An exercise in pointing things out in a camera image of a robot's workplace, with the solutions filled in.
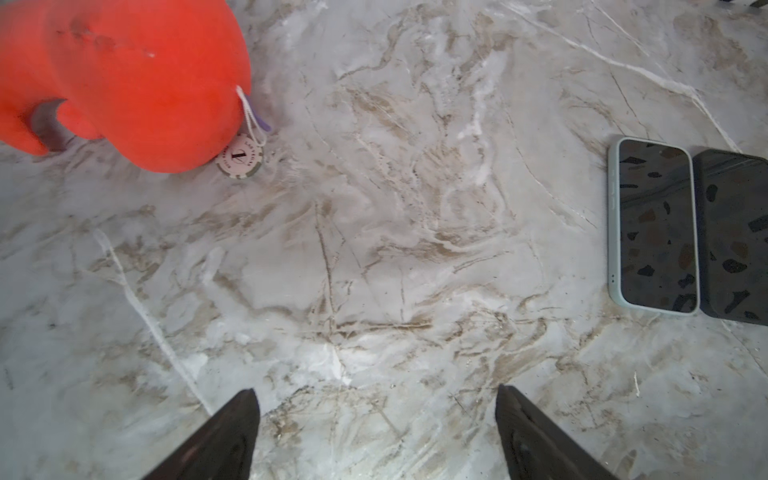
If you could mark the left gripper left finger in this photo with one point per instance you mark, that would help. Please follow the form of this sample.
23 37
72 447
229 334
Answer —
222 448

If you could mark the light blue phone case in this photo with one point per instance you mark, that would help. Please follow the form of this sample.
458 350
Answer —
652 231

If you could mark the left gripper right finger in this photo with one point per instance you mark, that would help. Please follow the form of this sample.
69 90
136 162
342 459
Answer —
535 447

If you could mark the red plush toy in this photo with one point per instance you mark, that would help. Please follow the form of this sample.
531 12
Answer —
167 83

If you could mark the black phone case camera cutout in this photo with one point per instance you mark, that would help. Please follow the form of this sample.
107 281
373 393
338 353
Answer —
731 205

